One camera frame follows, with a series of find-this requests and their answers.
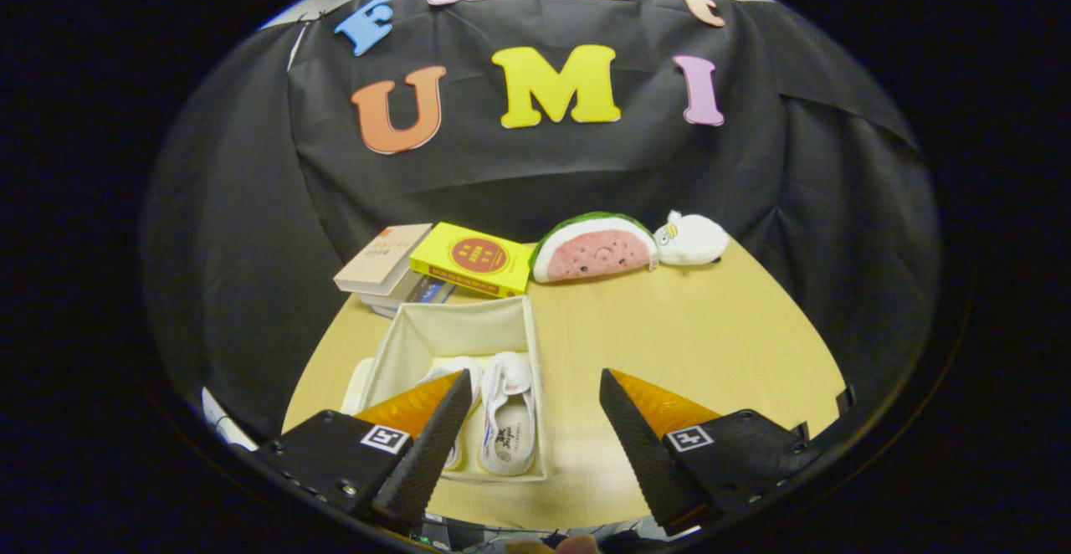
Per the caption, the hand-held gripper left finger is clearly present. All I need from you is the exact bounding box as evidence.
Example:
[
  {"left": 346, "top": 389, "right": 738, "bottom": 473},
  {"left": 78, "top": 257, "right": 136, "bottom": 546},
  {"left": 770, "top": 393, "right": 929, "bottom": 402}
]
[{"left": 251, "top": 368, "right": 474, "bottom": 530}]

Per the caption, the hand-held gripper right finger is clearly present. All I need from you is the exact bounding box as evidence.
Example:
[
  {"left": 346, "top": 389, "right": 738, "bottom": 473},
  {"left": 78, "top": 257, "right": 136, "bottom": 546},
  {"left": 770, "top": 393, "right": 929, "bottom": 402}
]
[{"left": 598, "top": 367, "right": 825, "bottom": 536}]

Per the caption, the white canvas shoe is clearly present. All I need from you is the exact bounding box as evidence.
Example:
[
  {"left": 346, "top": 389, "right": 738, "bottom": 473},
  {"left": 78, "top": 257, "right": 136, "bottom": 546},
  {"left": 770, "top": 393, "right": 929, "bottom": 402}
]
[
  {"left": 414, "top": 356, "right": 484, "bottom": 471},
  {"left": 479, "top": 351, "right": 538, "bottom": 478}
]

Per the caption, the beige storage box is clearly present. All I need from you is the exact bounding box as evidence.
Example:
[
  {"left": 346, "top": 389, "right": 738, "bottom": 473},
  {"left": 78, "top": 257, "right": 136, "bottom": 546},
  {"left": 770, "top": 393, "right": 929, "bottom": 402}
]
[{"left": 341, "top": 295, "right": 549, "bottom": 484}]

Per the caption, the blue and white book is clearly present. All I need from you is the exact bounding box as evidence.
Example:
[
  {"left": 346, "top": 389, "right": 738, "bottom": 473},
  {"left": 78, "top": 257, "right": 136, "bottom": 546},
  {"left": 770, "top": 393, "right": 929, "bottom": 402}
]
[{"left": 358, "top": 274, "right": 459, "bottom": 321}]

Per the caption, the watermelon slice plush toy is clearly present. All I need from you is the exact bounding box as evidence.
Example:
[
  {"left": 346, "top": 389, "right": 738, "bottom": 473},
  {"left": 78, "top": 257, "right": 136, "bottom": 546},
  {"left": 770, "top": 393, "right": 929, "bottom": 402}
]
[{"left": 530, "top": 212, "right": 660, "bottom": 285}]

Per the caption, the yellow book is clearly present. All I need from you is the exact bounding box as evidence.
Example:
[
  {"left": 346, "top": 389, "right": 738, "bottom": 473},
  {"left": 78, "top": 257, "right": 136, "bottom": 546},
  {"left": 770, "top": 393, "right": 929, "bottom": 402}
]
[{"left": 408, "top": 221, "right": 536, "bottom": 300}]

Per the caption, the white plush toy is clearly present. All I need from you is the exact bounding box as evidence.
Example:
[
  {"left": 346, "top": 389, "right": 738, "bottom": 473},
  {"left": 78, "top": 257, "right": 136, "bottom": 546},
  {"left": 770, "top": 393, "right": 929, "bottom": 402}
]
[{"left": 653, "top": 209, "right": 731, "bottom": 267}]

